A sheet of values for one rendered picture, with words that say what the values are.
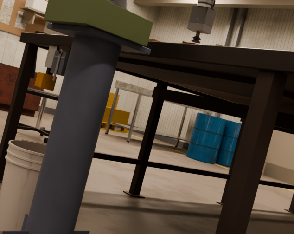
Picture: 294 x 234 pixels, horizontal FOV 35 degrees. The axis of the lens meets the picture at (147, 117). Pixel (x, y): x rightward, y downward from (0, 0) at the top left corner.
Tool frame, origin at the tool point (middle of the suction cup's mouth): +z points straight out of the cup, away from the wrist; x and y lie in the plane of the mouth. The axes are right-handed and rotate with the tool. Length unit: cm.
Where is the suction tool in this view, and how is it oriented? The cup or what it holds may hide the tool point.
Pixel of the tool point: (195, 42)
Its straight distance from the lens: 206.0
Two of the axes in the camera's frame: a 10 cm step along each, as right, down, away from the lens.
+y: -7.2, -2.1, 6.6
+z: -2.5, 9.7, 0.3
